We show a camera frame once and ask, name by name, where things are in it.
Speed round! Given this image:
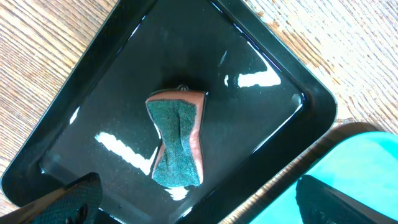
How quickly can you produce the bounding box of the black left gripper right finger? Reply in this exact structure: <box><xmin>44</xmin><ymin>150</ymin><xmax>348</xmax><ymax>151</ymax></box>
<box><xmin>295</xmin><ymin>175</ymin><xmax>397</xmax><ymax>224</ymax></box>

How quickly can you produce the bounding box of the teal plastic tray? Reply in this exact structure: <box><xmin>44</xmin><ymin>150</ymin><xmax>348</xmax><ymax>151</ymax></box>
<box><xmin>252</xmin><ymin>132</ymin><xmax>397</xmax><ymax>223</ymax></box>

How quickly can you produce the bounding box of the black plastic tray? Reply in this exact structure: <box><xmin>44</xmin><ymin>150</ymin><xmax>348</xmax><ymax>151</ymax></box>
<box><xmin>1</xmin><ymin>0</ymin><xmax>336</xmax><ymax>223</ymax></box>

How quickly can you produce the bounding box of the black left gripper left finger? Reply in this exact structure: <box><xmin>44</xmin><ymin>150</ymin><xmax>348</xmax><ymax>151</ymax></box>
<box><xmin>1</xmin><ymin>172</ymin><xmax>103</xmax><ymax>224</ymax></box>

